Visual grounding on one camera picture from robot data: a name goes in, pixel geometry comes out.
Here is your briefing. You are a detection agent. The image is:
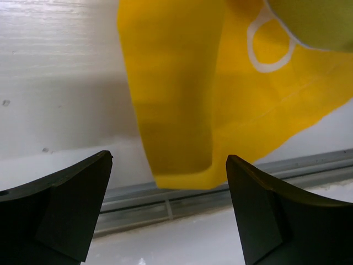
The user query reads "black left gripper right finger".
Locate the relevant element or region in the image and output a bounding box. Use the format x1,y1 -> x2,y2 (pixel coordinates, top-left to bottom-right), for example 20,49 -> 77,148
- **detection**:
226,155 -> 352,264

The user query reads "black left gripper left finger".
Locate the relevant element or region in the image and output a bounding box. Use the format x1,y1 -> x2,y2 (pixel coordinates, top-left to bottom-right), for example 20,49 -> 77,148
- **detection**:
1,151 -> 113,264

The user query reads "yellow pillowcase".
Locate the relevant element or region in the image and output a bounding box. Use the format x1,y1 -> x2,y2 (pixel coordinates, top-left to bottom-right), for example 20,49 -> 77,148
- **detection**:
117,1 -> 352,189

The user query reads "aluminium rail frame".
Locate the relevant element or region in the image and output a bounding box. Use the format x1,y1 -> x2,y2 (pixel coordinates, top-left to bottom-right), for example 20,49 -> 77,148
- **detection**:
94,150 -> 352,238

